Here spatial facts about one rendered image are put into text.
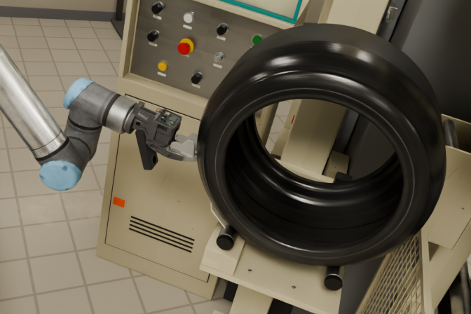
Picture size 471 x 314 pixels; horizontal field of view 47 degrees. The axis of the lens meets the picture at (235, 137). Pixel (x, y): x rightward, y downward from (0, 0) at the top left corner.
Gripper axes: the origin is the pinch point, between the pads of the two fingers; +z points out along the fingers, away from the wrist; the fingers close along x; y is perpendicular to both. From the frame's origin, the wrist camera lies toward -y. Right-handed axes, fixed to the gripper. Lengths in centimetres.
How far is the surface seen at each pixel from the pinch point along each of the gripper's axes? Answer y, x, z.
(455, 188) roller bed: 14, 19, 63
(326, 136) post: 7.5, 26.4, 28.0
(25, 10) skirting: -124, 249, -198
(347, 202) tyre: -1.9, 14.5, 40.3
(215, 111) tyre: 20.6, -9.9, 0.3
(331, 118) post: 13.2, 26.4, 27.0
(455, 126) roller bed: 22, 38, 60
